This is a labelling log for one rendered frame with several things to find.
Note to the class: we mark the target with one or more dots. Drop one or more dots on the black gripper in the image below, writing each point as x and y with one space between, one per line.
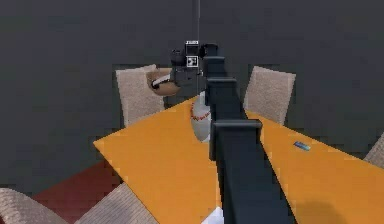
185 78

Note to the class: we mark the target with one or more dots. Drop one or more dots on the brown bowl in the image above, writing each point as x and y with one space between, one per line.
166 90

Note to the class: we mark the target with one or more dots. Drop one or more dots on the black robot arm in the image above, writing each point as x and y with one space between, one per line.
243 166

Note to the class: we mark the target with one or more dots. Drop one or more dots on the orange table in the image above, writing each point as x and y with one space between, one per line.
166 160

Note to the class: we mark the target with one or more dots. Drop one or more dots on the white flat object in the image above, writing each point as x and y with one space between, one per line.
214 217

